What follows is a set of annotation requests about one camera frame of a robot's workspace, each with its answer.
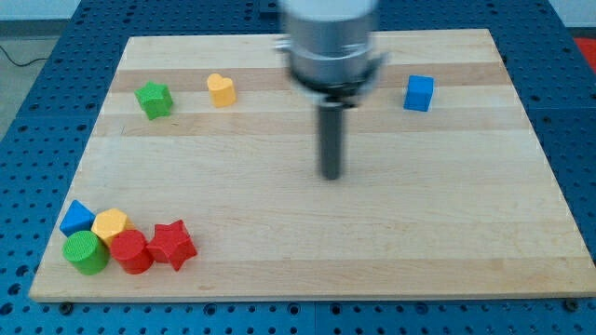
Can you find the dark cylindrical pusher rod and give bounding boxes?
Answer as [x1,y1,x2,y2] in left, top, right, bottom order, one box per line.
[318,100,344,180]

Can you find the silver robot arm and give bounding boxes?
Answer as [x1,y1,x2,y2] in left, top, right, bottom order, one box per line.
[277,0,387,180]

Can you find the blue cube block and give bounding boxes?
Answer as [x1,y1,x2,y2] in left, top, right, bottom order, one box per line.
[403,75,435,112]

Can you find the yellow heart block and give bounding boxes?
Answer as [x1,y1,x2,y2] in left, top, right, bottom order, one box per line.
[207,73,237,108]

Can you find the wooden board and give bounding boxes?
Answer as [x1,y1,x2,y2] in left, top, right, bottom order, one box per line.
[30,29,595,302]

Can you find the green star block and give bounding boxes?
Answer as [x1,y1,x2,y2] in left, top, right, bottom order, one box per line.
[134,81,173,120]

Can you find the red star block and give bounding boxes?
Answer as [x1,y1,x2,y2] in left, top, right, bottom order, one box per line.
[146,220,198,272]

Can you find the red cylinder block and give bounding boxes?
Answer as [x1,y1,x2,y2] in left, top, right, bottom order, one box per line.
[110,230,154,275]

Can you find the yellow hexagon block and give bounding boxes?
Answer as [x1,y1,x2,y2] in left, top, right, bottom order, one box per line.
[91,208,136,247]

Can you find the blue triangle block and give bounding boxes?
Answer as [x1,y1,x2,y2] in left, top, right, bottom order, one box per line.
[60,200,96,236]

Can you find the green cylinder block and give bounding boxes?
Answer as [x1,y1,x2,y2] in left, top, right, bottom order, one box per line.
[61,231,110,275]

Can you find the black cable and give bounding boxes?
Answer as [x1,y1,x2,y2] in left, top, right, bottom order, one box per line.
[0,44,50,68]

